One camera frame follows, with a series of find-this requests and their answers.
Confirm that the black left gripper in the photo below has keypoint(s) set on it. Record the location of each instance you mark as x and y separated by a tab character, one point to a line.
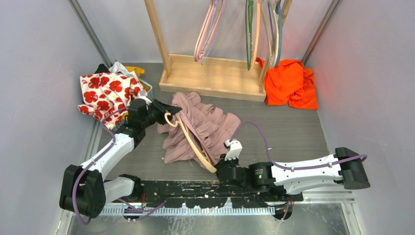
162	108

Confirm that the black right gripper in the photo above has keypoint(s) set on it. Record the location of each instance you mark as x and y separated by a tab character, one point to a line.
222	162

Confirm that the beige plastic hanger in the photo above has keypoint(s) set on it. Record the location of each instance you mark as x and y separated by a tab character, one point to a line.
199	150

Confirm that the pink pleated skirt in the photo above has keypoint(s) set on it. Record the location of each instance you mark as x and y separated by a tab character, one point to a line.
210	124

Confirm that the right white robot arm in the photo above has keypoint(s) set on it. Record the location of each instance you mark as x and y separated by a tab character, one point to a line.
344	167

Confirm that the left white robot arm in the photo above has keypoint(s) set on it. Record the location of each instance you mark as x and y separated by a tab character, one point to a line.
84	189

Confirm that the wooden hanger rack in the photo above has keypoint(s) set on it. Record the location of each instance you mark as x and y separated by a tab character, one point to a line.
211	76

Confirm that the pink hanger on rack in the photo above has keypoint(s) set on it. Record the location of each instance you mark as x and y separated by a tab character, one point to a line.
204	32

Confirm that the cream hanger on rack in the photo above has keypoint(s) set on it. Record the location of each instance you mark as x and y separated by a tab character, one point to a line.
270	19

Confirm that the light blue hanger on rack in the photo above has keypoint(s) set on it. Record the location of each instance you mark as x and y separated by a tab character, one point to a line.
209	42

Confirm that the peach hanger on rack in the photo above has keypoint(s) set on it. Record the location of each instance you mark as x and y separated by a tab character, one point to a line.
256	28

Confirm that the teal hanger on rack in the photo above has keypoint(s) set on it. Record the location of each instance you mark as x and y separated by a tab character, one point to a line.
280	26

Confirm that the blue plastic basket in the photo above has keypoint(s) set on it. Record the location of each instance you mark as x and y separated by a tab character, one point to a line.
147	87

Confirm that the yellow garment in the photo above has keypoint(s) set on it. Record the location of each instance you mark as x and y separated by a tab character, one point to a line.
138	71

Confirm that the red poppy print garment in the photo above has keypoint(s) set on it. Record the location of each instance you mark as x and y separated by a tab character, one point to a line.
104	94

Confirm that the black garment in basket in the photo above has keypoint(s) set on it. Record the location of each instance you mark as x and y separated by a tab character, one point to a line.
102	68

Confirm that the orange garment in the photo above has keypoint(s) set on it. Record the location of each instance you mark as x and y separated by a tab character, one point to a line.
291	83

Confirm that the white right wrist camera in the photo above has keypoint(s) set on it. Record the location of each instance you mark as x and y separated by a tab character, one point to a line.
234	148

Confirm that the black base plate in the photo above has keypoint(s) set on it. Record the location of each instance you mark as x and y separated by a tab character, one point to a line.
207	194

